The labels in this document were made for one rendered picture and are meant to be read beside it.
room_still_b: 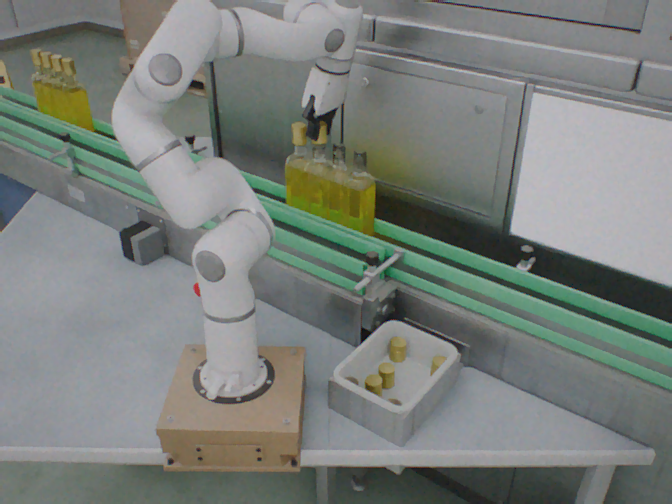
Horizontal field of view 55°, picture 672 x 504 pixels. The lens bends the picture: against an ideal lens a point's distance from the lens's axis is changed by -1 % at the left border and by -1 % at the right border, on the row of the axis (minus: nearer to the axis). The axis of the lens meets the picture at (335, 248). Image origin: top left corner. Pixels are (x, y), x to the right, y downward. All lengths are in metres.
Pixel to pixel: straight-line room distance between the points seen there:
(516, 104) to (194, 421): 0.85
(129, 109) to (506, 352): 0.85
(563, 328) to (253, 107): 1.01
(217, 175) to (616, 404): 0.84
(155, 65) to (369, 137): 0.65
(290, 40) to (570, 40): 0.51
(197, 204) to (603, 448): 0.87
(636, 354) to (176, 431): 0.83
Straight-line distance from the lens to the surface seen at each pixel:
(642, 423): 1.35
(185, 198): 1.08
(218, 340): 1.17
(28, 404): 1.47
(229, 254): 1.07
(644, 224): 1.34
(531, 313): 1.32
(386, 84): 1.48
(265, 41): 1.21
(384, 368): 1.32
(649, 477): 1.74
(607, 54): 1.28
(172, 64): 1.06
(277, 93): 1.75
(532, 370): 1.37
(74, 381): 1.49
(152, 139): 1.09
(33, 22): 7.64
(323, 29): 1.23
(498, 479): 1.96
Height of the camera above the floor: 1.71
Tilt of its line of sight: 32 degrees down
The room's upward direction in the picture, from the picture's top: straight up
